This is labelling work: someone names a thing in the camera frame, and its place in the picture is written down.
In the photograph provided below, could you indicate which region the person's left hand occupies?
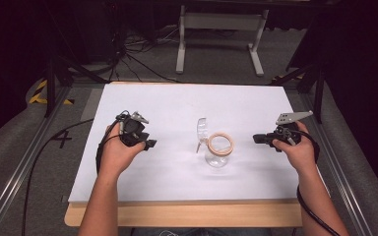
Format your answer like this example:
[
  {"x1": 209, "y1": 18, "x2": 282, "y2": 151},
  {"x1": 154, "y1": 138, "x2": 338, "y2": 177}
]
[{"x1": 97, "y1": 122, "x2": 147, "y2": 178}]

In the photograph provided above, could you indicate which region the white board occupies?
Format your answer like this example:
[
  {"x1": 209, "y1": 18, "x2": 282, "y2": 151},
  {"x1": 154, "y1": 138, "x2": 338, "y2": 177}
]
[{"x1": 68, "y1": 82, "x2": 301, "y2": 204}]

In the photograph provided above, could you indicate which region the aluminium rail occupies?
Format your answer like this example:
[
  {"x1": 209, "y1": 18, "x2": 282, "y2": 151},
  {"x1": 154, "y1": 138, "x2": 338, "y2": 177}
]
[
  {"x1": 299, "y1": 92, "x2": 375, "y2": 236},
  {"x1": 0, "y1": 86, "x2": 74, "y2": 236}
]

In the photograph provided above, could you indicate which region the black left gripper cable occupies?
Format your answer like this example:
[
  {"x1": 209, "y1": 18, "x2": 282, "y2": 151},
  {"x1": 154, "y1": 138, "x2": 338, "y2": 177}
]
[{"x1": 21, "y1": 112, "x2": 127, "y2": 236}]

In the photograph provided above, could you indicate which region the person's right hand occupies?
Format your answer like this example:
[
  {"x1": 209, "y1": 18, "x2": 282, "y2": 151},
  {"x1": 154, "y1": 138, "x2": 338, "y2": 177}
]
[{"x1": 272, "y1": 121, "x2": 320, "y2": 177}]

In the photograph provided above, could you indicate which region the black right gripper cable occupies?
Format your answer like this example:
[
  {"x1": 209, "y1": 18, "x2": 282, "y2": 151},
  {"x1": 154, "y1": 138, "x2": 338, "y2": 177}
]
[{"x1": 289, "y1": 128, "x2": 343, "y2": 236}]

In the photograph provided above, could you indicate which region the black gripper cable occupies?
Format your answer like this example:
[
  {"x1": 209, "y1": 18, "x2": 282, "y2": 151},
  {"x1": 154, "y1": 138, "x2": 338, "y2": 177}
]
[
  {"x1": 21, "y1": 112, "x2": 127, "y2": 236},
  {"x1": 289, "y1": 128, "x2": 343, "y2": 236}
]

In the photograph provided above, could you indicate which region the white metal table frame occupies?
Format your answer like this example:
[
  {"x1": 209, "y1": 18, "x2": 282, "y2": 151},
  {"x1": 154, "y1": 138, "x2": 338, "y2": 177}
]
[{"x1": 175, "y1": 4, "x2": 270, "y2": 78}]

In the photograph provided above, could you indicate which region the yellow black striped tape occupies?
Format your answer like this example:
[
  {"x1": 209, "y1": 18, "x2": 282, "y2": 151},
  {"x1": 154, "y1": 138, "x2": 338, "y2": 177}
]
[{"x1": 29, "y1": 80, "x2": 76, "y2": 106}]

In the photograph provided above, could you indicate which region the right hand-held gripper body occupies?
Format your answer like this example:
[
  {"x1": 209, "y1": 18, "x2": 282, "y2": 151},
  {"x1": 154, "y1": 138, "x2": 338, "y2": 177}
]
[{"x1": 265, "y1": 110, "x2": 314, "y2": 152}]

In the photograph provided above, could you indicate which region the bundle of black floor cables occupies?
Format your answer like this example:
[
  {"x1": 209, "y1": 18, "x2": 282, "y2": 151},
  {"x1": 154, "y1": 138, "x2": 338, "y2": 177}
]
[{"x1": 106, "y1": 24, "x2": 183, "y2": 84}]

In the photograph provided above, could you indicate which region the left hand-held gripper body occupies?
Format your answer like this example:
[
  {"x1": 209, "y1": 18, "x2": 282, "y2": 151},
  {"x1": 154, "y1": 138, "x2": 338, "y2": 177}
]
[{"x1": 115, "y1": 110, "x2": 151, "y2": 148}]

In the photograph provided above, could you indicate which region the glass jar with hinged lid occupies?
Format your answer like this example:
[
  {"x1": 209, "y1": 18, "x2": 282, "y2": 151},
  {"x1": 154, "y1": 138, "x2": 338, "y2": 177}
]
[{"x1": 195, "y1": 117, "x2": 235, "y2": 169}]

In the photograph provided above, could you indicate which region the black metal stand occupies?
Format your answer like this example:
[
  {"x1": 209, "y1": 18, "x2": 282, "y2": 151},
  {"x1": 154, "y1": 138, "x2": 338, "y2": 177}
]
[
  {"x1": 43, "y1": 48, "x2": 110, "y2": 119},
  {"x1": 268, "y1": 58, "x2": 327, "y2": 125}
]

